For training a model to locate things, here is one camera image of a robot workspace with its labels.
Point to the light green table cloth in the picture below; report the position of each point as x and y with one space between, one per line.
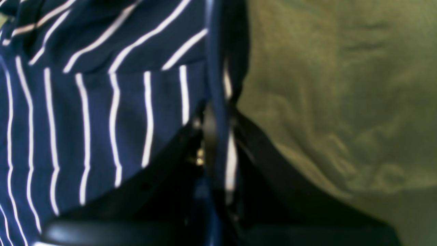
346 90

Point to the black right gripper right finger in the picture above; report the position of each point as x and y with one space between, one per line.
277 206

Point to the navy white striped T-shirt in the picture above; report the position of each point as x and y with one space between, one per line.
93 90

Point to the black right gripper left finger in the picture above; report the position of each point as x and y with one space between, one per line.
168 203

